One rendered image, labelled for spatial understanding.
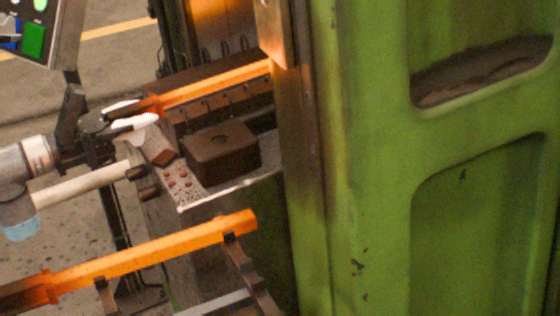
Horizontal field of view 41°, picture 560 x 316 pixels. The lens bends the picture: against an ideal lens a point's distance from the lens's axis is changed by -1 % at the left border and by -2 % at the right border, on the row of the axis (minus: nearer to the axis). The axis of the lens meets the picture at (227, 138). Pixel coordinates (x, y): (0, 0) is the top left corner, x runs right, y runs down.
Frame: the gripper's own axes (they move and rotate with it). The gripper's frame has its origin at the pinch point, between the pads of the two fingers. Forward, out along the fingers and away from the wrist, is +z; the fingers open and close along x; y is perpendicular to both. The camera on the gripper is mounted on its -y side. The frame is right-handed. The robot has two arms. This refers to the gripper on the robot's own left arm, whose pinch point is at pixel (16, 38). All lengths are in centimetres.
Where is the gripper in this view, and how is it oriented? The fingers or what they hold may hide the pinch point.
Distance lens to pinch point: 182.1
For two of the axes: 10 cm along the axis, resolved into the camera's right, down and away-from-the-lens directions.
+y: 2.0, -9.6, -2.0
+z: 6.3, -0.3, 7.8
